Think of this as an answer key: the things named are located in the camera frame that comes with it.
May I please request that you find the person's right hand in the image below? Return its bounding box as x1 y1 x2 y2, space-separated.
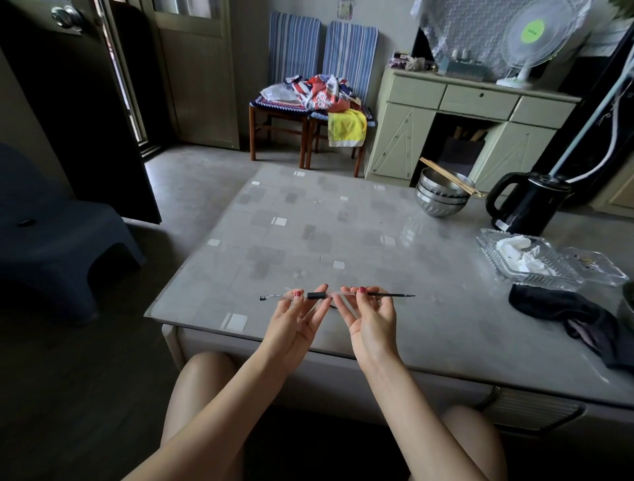
333 286 401 370

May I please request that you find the person's left hand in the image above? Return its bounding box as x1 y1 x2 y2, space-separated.
258 284 332 370

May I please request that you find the thin black pen refill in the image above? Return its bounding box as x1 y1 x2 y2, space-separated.
327 291 416 299

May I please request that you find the clear pen barrel black grip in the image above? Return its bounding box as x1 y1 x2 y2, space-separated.
259 291 330 302

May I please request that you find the person's right forearm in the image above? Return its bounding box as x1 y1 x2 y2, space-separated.
356 349 492 481

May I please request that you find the person's left forearm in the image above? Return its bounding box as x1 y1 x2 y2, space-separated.
121 347 294 481

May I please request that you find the steel bowl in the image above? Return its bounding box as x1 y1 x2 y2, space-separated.
417 182 471 207
419 167 476 199
415 191 468 218

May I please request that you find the person's left leg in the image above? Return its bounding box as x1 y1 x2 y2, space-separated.
159 351 244 481

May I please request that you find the person's leg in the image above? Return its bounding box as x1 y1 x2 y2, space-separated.
407 405 509 481
159 351 244 481

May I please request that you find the wooden chopstick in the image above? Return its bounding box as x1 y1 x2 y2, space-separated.
419 157 485 197
421 161 487 200

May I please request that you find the crumpled white tissue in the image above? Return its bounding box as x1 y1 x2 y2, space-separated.
496 235 558 278

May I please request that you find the large clear glass tray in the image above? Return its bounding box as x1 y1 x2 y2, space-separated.
476 228 585 292

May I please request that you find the black bin with sticks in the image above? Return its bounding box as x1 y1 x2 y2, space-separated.
438 126 488 175

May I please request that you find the yellow towel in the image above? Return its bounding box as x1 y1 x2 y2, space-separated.
327 108 369 149

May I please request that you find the person's right leg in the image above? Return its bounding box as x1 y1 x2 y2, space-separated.
407 405 509 481

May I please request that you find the pale green wooden cabinet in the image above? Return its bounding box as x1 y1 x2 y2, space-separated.
365 67 581 197

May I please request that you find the black electric kettle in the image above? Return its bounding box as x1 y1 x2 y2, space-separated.
485 171 573 238

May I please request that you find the black cloth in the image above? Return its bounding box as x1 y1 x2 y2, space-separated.
508 283 634 370

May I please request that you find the white plastic bag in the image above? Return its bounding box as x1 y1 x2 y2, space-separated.
260 82 303 105

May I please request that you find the colourful crumpled cloth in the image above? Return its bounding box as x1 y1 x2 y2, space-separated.
291 74 363 114

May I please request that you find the small clear glass dish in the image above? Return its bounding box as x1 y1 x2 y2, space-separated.
560 246 630 287

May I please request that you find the dark blue plastic stool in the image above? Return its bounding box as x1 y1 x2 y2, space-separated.
0 143 147 324

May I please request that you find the small clutter of trinkets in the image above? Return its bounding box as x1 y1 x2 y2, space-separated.
388 51 438 73

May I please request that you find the beige door with window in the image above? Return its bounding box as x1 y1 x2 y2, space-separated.
140 0 241 151

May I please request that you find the grey box with bottles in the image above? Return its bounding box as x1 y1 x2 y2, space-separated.
438 48 489 83

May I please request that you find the blue striped wooden chair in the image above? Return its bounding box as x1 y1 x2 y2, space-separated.
249 12 322 169
304 20 380 178

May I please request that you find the white pole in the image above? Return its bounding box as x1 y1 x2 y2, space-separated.
548 58 634 178

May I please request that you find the white lace cloth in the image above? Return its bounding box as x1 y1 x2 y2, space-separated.
410 0 593 81

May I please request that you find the black door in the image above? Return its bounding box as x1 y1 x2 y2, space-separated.
0 0 163 225

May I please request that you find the white electric fan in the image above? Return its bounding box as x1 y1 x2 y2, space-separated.
496 0 581 90

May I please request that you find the silver door knob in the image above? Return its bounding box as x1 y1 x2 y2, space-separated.
51 4 85 35

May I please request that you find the white cord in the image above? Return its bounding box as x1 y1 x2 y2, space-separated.
565 45 634 184

